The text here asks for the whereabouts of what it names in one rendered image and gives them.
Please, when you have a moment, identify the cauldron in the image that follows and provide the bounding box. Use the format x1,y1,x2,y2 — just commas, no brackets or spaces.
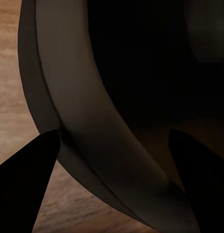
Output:
17,0,224,233

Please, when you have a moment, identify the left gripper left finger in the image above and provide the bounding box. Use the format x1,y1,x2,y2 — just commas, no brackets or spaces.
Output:
0,130,61,233

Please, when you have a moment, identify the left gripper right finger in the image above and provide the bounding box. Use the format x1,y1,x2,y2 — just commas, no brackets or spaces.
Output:
168,129,224,233

